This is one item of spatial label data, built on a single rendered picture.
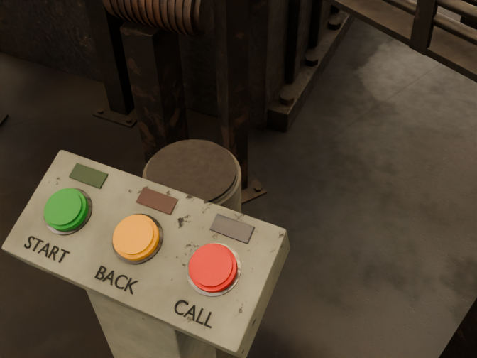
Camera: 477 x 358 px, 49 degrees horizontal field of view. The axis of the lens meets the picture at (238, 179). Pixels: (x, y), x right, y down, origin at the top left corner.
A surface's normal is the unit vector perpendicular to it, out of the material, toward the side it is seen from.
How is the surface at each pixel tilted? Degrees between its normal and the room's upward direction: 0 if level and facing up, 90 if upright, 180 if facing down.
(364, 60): 0
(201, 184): 0
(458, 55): 6
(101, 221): 20
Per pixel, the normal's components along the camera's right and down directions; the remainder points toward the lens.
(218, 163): 0.00, -0.68
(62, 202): -0.15, -0.41
